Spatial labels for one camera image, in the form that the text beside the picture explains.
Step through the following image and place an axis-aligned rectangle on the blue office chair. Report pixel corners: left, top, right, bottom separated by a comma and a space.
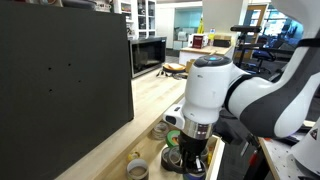
249, 46, 278, 75

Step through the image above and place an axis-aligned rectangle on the blue-grey tape roll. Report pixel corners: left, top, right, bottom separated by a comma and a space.
182, 170, 207, 180

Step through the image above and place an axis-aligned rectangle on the green tape roll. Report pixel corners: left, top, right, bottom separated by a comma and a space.
165, 129, 182, 149

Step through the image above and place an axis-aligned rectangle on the red clamp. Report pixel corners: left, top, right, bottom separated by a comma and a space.
248, 149, 260, 168

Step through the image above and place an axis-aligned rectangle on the small yellow tape roll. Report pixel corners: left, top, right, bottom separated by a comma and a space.
127, 151, 141, 163

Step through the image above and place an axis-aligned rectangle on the black tape roll white core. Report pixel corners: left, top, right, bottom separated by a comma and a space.
160, 145, 183, 172

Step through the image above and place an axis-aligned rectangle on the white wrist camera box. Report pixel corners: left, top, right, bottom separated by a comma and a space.
162, 104, 186, 131

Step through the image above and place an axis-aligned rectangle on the grey cardboard-core tape ring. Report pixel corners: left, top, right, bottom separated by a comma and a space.
126, 158, 150, 180

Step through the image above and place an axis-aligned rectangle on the yellow-green tape roll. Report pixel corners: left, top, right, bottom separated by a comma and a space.
207, 151, 214, 168

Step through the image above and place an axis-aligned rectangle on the white shelf unit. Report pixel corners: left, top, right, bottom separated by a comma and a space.
113, 0, 158, 40

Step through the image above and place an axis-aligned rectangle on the yellow floor sign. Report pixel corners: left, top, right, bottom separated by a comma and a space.
197, 17, 206, 35

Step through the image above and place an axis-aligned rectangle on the white perforated robot table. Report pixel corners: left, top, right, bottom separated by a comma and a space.
259, 119, 320, 180

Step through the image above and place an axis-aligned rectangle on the red and white box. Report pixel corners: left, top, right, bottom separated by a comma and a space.
191, 33, 210, 50

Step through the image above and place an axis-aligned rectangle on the black microwave oven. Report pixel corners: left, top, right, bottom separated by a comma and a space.
128, 36, 168, 79

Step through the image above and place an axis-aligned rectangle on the black panel board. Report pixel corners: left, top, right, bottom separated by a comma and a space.
0, 0, 135, 180

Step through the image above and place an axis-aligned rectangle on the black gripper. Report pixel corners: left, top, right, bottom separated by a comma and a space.
178, 133, 209, 173

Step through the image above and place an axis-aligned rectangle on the round wooden stool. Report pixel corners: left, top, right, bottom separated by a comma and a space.
162, 62, 187, 76

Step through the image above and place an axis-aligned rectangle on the white wooden-top counter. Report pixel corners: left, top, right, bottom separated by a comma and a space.
178, 44, 234, 66

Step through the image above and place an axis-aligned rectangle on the black box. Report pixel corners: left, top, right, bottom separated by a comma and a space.
213, 38, 233, 48

